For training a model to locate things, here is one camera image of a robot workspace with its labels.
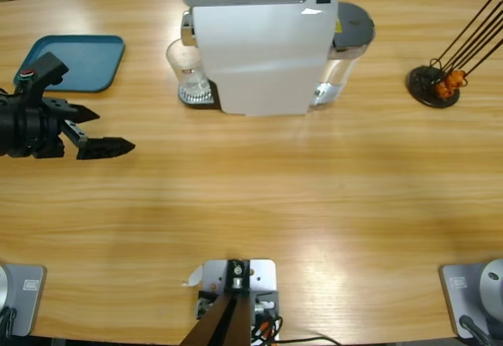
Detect dark camera post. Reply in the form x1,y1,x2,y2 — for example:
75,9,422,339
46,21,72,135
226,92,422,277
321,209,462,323
180,259,252,346

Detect blue plastic tray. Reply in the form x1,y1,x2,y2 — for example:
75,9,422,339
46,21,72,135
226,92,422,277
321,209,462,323
13,34,127,94

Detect white tape tab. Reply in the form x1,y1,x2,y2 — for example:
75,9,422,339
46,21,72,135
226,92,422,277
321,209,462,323
180,265,204,288

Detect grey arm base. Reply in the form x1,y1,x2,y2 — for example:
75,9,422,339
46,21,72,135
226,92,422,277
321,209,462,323
0,263,47,337
439,258,503,339

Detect chrome slotted drip tray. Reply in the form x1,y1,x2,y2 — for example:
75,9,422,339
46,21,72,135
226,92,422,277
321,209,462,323
178,81,217,106

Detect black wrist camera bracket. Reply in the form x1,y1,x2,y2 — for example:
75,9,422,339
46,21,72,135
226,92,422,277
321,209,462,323
13,51,70,103

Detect clear water tank black lid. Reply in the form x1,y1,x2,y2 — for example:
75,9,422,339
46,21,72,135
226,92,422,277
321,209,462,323
312,2,376,108

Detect clear glass cup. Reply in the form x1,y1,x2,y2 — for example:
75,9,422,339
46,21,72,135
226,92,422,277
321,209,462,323
164,38,210,101

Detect orange mount cable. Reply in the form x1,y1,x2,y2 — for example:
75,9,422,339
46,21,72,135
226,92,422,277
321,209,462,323
255,320,276,337

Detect black base cable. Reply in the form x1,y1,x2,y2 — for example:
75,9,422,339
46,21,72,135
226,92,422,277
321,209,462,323
458,314,493,346
0,307,17,337

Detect black capsule holder with rods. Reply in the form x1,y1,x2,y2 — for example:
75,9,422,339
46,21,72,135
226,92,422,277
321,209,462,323
406,0,503,109

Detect black mount cable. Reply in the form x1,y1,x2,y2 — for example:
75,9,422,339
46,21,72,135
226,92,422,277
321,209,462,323
251,314,343,346

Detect white capsule coffee machine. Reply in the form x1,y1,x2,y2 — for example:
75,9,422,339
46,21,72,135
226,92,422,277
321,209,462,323
180,0,340,118

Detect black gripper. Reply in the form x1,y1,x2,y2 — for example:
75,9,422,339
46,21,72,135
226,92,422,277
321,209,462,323
0,93,137,161

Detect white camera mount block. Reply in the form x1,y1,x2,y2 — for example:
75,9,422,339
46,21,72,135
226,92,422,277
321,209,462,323
196,258,281,343

